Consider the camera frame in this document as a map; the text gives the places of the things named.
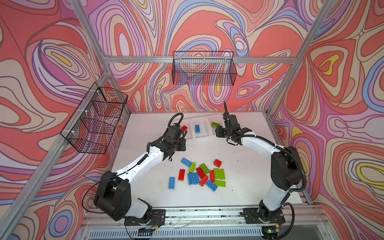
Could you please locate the middle white bin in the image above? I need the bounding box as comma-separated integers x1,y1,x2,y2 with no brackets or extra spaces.
190,117,210,142

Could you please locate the black wire basket wall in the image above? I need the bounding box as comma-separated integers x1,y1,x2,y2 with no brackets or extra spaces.
172,51,238,86
61,83,128,155

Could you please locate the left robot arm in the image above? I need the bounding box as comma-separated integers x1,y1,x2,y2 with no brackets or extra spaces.
94,113,188,224

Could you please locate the large green lego brick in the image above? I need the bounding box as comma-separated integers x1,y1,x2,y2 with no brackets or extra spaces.
214,168,226,180

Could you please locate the blue lego brick bottom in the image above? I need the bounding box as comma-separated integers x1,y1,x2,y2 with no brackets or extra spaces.
205,180,218,192

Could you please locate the blue lego brick top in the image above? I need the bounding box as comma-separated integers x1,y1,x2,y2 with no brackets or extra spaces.
195,125,201,134

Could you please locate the green lego brick narrow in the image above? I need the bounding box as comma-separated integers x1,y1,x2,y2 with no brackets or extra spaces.
189,163,196,173

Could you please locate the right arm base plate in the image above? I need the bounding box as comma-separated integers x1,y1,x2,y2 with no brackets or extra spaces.
240,207,286,225

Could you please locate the black wire basket left wall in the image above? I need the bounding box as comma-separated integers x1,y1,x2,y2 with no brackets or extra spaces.
61,83,128,155

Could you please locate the red lego brick upright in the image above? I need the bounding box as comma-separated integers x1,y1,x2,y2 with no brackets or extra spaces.
210,170,215,183

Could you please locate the blue double lego brick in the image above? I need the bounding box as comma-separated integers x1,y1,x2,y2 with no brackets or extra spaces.
187,173,200,185

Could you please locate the small red lego brick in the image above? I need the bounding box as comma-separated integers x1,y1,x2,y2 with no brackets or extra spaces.
214,159,222,168

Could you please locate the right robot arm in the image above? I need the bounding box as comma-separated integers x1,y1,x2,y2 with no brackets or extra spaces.
215,103,307,223

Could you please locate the right white bin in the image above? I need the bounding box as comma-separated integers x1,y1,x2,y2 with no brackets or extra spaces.
207,114,225,138

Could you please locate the black wire basket back wall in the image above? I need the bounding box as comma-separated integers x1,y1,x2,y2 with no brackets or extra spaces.
172,51,238,86

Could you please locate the green lego brick bottom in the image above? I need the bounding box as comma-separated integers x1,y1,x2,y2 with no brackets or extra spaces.
214,180,226,188

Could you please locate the green lego brick tilted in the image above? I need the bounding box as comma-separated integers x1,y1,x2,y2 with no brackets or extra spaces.
200,164,210,175

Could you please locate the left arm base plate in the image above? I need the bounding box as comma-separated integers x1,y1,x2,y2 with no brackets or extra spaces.
124,209,166,227

